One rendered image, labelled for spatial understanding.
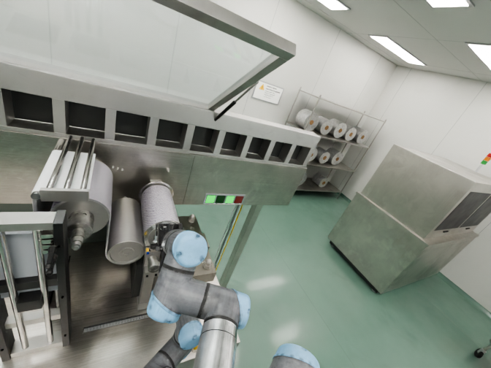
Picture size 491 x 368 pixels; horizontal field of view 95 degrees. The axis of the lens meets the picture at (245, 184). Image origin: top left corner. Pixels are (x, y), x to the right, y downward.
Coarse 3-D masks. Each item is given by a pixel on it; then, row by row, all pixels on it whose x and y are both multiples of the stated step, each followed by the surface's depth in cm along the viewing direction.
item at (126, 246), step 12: (120, 204) 92; (132, 204) 94; (120, 216) 87; (132, 216) 89; (120, 228) 82; (132, 228) 83; (108, 240) 80; (120, 240) 77; (132, 240) 79; (108, 252) 77; (120, 252) 79; (132, 252) 81; (144, 252) 83; (120, 264) 82
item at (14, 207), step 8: (0, 208) 86; (8, 208) 87; (16, 208) 88; (24, 208) 89; (32, 208) 91; (96, 232) 109; (104, 232) 110; (88, 240) 109; (96, 240) 111; (104, 240) 113
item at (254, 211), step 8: (256, 208) 171; (248, 216) 178; (256, 216) 176; (248, 224) 178; (240, 232) 187; (248, 232) 184; (240, 240) 187; (240, 248) 191; (232, 256) 197; (232, 264) 200; (224, 272) 208; (224, 280) 209
